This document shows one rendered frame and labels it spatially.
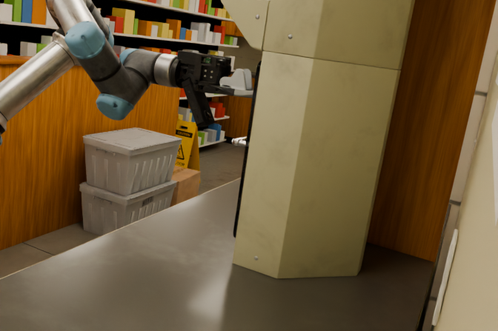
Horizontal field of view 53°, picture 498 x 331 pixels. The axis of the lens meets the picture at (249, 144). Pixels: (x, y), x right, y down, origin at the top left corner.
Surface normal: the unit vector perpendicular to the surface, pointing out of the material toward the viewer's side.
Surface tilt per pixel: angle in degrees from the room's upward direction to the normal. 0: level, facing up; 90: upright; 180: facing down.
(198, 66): 90
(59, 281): 0
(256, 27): 90
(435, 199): 90
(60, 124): 90
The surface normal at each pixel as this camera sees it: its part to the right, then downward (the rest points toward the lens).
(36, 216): 0.89, 0.22
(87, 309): 0.14, -0.97
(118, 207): -0.43, 0.22
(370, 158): 0.33, 0.24
